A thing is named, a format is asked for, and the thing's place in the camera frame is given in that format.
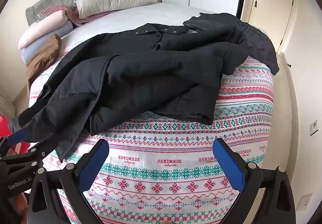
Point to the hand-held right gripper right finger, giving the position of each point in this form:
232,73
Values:
231,165

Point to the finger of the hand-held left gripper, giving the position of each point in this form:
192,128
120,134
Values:
17,136
30,156

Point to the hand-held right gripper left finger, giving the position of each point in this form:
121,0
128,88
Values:
92,165

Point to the black coat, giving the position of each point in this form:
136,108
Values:
140,75

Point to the person's left hand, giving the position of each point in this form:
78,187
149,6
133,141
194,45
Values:
22,203

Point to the red box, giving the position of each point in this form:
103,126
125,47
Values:
6,126

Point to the patterned knit-print blanket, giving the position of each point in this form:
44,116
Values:
163,171

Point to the brown garment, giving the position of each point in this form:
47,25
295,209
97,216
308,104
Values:
44,55

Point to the light blue folded blanket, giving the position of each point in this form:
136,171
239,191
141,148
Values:
37,46

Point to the pink folded blanket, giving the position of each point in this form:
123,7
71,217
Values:
42,29

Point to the black quilted jacket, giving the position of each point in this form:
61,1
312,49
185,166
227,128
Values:
251,37

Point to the pink striped pillow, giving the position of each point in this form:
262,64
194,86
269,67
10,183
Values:
57,9

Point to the bed with white sheet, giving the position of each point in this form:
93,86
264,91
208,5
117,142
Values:
156,16

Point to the cream door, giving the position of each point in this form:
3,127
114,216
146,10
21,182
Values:
271,7

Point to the beige pillow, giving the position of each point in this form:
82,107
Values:
113,2

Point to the square wall outlet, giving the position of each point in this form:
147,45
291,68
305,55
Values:
307,202

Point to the wall switch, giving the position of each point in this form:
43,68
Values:
314,127

